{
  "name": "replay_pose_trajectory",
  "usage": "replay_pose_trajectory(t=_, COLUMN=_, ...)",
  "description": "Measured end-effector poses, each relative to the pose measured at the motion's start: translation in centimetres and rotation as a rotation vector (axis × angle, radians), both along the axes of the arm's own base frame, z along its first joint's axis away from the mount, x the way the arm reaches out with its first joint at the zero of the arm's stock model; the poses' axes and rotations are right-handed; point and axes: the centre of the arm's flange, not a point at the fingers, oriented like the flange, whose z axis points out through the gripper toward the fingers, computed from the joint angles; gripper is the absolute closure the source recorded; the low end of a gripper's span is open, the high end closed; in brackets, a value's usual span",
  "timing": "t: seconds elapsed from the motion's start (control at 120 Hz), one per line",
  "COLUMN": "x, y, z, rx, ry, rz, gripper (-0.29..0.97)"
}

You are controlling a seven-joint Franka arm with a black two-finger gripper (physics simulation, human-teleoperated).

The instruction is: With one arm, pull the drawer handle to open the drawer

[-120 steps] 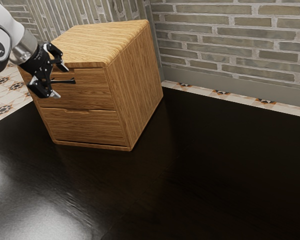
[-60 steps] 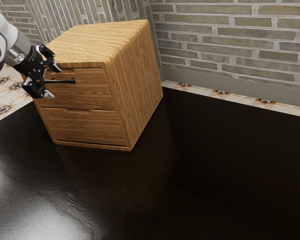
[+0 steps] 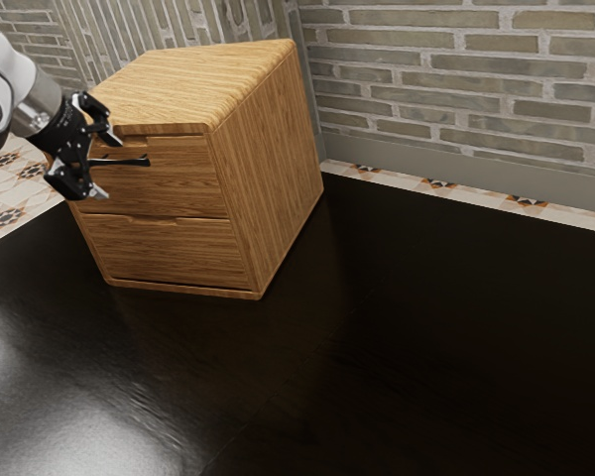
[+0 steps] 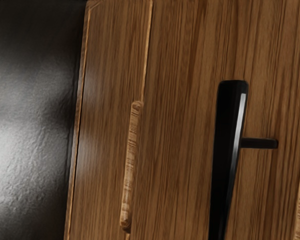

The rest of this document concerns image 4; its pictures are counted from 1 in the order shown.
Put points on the wooden drawer cabinet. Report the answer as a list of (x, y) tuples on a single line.
[(180, 100)]

